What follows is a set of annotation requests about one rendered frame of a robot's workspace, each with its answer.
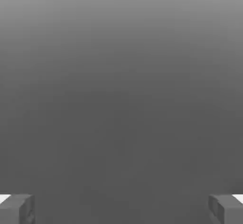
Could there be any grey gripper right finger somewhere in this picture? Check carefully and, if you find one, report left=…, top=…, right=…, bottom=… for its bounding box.
left=207, top=194, right=243, bottom=224

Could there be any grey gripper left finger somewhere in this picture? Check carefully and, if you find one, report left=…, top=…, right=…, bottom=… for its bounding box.
left=0, top=193, right=36, bottom=224

